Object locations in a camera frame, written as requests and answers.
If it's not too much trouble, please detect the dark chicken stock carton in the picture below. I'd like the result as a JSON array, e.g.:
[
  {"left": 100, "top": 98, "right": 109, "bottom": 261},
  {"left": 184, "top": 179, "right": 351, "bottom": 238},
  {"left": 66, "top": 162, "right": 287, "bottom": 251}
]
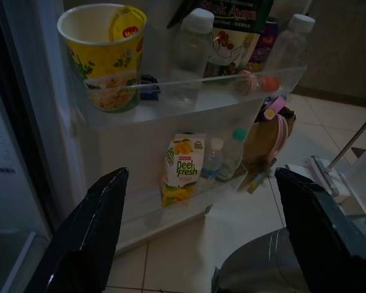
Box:
[{"left": 201, "top": 0, "right": 274, "bottom": 79}]

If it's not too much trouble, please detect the dark blue packet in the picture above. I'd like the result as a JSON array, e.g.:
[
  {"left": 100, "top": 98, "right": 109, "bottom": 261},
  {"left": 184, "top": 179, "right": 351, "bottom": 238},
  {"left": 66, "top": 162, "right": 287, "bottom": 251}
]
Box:
[{"left": 139, "top": 73, "right": 162, "bottom": 101}]

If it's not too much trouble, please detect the water bottle with teal cap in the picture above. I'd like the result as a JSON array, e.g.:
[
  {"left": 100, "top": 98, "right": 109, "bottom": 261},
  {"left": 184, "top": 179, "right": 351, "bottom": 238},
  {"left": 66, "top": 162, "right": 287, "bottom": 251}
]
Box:
[{"left": 216, "top": 128, "right": 248, "bottom": 184}]

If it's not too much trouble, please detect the pink silicone strap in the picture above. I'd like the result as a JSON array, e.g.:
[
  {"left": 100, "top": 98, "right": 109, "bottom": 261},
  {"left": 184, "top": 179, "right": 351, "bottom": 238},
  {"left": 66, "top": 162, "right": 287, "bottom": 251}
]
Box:
[{"left": 262, "top": 96, "right": 290, "bottom": 162}]

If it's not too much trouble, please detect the mango juice carton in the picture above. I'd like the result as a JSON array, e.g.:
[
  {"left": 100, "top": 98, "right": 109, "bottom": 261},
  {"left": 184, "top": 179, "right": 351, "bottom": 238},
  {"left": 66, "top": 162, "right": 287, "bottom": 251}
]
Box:
[{"left": 160, "top": 133, "right": 207, "bottom": 208}]

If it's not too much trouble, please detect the clear bottle with white cap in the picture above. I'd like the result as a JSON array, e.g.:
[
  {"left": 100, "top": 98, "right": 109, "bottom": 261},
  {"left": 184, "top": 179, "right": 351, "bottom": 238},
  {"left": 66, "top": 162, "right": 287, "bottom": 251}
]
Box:
[
  {"left": 172, "top": 8, "right": 216, "bottom": 106},
  {"left": 267, "top": 13, "right": 317, "bottom": 73}
]

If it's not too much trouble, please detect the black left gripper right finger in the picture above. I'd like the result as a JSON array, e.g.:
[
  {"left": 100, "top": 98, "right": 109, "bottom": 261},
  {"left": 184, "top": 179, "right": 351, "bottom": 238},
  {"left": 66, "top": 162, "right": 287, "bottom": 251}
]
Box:
[{"left": 274, "top": 166, "right": 366, "bottom": 293}]

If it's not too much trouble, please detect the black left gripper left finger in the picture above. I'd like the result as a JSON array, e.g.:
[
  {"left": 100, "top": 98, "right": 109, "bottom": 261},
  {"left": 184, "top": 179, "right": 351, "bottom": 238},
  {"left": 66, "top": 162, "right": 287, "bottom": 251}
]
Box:
[{"left": 24, "top": 166, "right": 131, "bottom": 293}]

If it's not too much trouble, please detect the small clear water bottle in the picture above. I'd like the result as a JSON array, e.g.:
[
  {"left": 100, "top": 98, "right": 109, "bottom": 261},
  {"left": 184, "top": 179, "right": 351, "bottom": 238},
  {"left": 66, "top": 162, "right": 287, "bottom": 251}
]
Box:
[{"left": 199, "top": 137, "right": 225, "bottom": 187}]

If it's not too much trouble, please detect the stainless steel fridge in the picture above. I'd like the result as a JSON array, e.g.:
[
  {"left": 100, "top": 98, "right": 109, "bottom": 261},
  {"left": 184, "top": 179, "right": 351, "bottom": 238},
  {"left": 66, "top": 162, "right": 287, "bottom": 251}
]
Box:
[{"left": 0, "top": 0, "right": 54, "bottom": 293}]

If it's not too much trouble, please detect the small orange round cap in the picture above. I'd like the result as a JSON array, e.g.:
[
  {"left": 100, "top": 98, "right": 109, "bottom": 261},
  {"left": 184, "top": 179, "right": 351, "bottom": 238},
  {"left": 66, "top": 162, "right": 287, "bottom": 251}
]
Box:
[{"left": 259, "top": 76, "right": 281, "bottom": 92}]

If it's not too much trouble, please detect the small pink round jar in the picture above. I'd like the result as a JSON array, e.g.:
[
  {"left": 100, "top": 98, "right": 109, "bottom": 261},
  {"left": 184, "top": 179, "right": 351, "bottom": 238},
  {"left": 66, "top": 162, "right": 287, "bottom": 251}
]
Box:
[{"left": 234, "top": 70, "right": 260, "bottom": 97}]

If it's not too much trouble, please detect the white flat mop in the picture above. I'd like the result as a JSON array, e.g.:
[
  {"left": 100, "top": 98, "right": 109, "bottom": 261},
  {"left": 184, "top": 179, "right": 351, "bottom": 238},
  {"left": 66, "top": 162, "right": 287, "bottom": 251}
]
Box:
[{"left": 285, "top": 109, "right": 366, "bottom": 202}]

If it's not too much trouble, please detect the purple drink can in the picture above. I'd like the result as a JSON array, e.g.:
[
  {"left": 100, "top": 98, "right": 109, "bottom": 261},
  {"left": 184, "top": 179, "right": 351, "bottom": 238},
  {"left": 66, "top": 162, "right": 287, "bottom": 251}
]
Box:
[{"left": 246, "top": 16, "right": 280, "bottom": 74}]

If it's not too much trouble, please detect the yellow noodle cup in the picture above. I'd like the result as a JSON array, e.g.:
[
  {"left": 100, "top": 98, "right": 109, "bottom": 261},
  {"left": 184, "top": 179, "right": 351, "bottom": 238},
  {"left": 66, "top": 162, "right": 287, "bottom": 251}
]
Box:
[{"left": 57, "top": 3, "right": 148, "bottom": 113}]

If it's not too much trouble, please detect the clear fridge door shelf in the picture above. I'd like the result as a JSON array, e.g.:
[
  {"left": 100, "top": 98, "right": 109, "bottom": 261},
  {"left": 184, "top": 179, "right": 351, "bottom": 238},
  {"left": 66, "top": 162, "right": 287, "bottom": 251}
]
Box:
[
  {"left": 65, "top": 59, "right": 309, "bottom": 129},
  {"left": 121, "top": 161, "right": 249, "bottom": 233}
]

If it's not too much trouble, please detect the brown paper bag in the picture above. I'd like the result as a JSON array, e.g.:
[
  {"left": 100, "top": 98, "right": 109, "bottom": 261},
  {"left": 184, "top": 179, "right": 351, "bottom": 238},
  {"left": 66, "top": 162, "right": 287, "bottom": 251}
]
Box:
[{"left": 240, "top": 105, "right": 296, "bottom": 190}]

